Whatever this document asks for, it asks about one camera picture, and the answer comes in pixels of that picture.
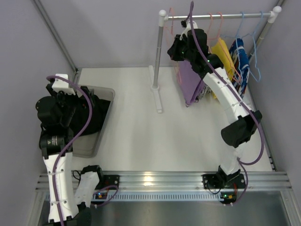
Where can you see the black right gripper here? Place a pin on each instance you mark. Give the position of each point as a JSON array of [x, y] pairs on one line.
[[178, 47]]

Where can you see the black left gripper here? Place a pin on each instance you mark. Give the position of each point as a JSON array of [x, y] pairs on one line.
[[85, 98]]

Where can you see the pink hanger of black trousers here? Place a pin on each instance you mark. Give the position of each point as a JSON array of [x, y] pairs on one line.
[[170, 38]]

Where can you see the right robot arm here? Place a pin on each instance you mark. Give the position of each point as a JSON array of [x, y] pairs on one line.
[[243, 121]]

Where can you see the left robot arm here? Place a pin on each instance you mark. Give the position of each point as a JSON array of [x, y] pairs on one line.
[[65, 116]]

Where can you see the yellow trousers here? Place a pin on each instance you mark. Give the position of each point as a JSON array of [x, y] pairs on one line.
[[217, 50]]

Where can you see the purple trousers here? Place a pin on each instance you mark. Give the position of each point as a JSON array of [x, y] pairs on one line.
[[191, 83]]

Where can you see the black white print trousers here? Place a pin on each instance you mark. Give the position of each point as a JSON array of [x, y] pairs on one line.
[[203, 91]]

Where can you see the blue white print trousers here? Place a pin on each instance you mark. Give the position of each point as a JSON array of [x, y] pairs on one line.
[[241, 64]]

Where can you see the light blue hanger with trousers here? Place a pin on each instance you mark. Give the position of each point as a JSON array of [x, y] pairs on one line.
[[235, 38]]

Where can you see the empty light blue hanger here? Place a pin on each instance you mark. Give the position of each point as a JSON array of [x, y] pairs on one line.
[[254, 54]]

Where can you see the grey plastic bin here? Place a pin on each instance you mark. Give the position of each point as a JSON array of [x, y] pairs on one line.
[[87, 146]]

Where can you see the white metal clothes rack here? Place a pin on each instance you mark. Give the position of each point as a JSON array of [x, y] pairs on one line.
[[163, 17]]

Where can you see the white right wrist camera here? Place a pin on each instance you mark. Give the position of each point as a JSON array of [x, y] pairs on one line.
[[184, 34]]

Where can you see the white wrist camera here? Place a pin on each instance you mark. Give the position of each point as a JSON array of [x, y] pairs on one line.
[[184, 34], [58, 85]]

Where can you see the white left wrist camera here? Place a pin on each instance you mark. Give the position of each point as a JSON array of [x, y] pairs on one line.
[[58, 85]]

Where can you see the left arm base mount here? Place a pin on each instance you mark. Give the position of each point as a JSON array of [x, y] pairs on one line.
[[108, 180]]

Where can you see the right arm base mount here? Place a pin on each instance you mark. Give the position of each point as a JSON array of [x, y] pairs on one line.
[[211, 182]]

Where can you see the blue slotted cable duct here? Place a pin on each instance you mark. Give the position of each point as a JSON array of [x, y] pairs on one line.
[[165, 196]]

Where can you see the aluminium mounting rail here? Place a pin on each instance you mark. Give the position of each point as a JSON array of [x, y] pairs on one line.
[[149, 181]]

